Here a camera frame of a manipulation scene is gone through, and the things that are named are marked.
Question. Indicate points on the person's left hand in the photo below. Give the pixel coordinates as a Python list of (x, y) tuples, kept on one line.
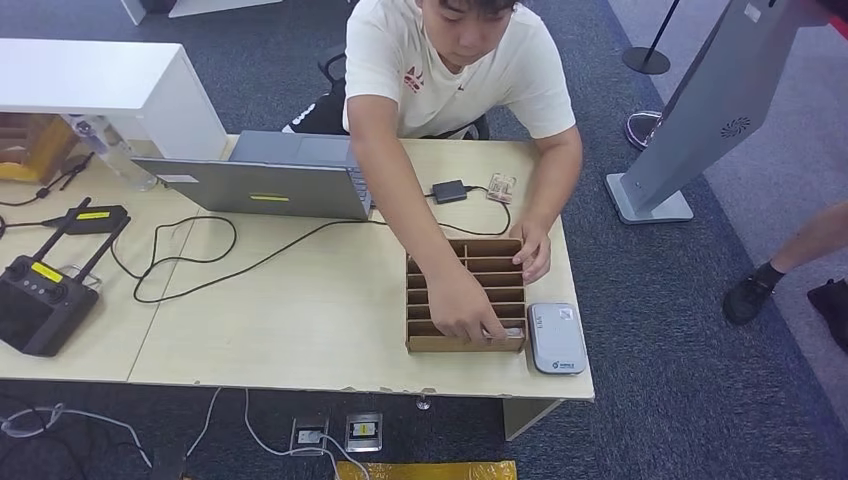
[(533, 248)]

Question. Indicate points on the person's right hand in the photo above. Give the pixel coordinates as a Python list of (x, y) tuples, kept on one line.
[(464, 308)]

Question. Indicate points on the cardboard slotted organizer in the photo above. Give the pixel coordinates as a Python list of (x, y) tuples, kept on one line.
[(430, 344)]

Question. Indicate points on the room key card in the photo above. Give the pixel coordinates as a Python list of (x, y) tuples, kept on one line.
[(511, 332)]

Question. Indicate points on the person's left forearm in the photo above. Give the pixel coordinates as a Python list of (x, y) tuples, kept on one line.
[(553, 185)]

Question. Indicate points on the person's right forearm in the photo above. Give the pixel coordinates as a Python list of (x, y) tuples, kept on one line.
[(424, 238)]

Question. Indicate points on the grey card reader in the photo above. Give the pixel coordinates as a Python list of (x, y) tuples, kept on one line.
[(556, 338)]

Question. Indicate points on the person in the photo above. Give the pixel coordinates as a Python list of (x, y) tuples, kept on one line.
[(747, 301), (464, 93)]

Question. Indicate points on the black USB hub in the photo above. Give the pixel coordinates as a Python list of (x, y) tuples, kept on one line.
[(450, 191)]

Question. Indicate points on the metal desk foot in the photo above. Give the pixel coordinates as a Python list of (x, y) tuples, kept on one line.
[(422, 402)]

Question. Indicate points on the beige desk leg panel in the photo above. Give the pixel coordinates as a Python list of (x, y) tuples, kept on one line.
[(528, 416)]

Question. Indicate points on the chrome stanchion base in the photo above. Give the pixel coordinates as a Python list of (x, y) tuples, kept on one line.
[(638, 129)]

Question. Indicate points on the metal floor socket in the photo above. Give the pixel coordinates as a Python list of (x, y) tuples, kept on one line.
[(309, 434), (364, 432)]

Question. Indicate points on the yellow plastic bag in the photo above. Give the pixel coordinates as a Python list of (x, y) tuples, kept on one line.
[(426, 472)]

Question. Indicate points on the grey laptop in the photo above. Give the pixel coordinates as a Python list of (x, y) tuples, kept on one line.
[(265, 189)]

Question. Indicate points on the grey kiosk stand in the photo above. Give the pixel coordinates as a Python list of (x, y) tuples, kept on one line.
[(722, 86)]

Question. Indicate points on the clear plastic bottle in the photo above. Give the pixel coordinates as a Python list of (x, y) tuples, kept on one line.
[(120, 158)]

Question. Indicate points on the black power brick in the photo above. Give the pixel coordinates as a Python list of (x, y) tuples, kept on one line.
[(97, 220)]

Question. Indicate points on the clear floor tube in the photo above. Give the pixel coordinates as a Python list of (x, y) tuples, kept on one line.
[(86, 415)]

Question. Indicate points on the white furniture base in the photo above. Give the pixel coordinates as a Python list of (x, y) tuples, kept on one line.
[(212, 6)]

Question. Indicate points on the black remote controller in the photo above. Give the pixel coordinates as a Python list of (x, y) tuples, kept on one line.
[(38, 310)]

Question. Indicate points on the white cabinet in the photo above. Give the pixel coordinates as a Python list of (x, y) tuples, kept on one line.
[(99, 73)]

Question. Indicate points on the wooden box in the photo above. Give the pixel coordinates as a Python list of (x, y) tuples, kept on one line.
[(38, 140)]

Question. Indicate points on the black stanchion post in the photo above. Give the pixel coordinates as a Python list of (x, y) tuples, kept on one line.
[(645, 61)]

